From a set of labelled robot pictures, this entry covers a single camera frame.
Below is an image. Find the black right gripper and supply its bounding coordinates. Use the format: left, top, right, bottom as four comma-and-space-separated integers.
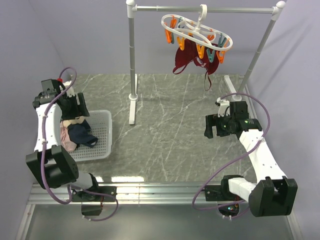
204, 112, 235, 139

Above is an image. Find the navy blue underwear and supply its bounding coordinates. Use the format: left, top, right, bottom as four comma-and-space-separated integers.
67, 120, 99, 148

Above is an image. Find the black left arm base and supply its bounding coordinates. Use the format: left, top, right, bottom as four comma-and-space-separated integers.
72, 186, 117, 217

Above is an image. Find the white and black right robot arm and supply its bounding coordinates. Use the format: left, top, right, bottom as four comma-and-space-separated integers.
204, 98, 298, 217

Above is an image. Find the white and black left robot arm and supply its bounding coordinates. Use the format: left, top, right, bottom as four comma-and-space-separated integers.
25, 77, 101, 201

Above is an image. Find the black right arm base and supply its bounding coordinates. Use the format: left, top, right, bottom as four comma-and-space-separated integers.
204, 184, 250, 217

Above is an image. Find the pink underwear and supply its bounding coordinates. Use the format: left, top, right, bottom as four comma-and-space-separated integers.
60, 116, 85, 153

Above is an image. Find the white plastic clip hanger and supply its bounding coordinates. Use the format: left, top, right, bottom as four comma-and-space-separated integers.
161, 4, 233, 52

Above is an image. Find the white perforated plastic basket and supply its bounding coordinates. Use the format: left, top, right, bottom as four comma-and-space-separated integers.
70, 110, 112, 162

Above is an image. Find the teal clothespin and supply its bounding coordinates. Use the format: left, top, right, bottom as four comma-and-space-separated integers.
206, 48, 216, 63
217, 33, 229, 48

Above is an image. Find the orange clothespin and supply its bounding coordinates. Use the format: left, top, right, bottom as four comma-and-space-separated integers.
176, 36, 185, 51
216, 51, 226, 64
164, 15, 177, 44

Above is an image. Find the yellow-orange clothespin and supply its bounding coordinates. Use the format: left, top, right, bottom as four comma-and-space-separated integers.
196, 44, 205, 59

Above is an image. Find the dark red lace bra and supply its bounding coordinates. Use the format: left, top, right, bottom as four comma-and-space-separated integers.
172, 39, 220, 91

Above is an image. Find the silver clothes rack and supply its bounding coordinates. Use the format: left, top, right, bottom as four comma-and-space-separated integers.
126, 0, 286, 125

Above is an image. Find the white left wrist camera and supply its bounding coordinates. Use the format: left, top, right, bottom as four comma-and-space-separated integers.
57, 78, 76, 98

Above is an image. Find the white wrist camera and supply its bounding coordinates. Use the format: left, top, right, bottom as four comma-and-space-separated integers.
215, 97, 230, 118
57, 78, 76, 98

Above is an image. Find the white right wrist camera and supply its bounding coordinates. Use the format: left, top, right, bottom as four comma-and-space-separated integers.
215, 97, 230, 118

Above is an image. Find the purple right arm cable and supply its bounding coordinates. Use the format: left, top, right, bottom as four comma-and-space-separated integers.
191, 92, 270, 219

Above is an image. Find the aluminium mounting rail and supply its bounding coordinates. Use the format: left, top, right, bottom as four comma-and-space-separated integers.
16, 182, 303, 240

